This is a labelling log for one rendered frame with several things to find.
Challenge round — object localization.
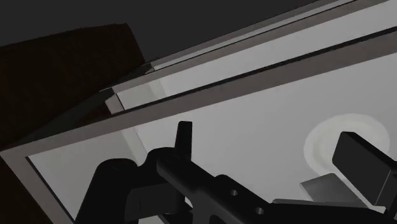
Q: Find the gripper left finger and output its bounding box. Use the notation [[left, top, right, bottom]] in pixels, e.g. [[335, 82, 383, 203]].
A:
[[74, 120, 274, 224]]

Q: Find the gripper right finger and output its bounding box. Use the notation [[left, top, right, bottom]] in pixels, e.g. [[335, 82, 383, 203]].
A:
[[272, 131, 397, 224]]

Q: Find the white round plate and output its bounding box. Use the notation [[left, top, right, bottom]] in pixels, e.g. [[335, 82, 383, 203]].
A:
[[303, 113, 391, 185]]

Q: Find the white cabinet with grey frame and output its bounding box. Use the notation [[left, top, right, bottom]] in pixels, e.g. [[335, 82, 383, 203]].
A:
[[0, 0, 397, 224]]

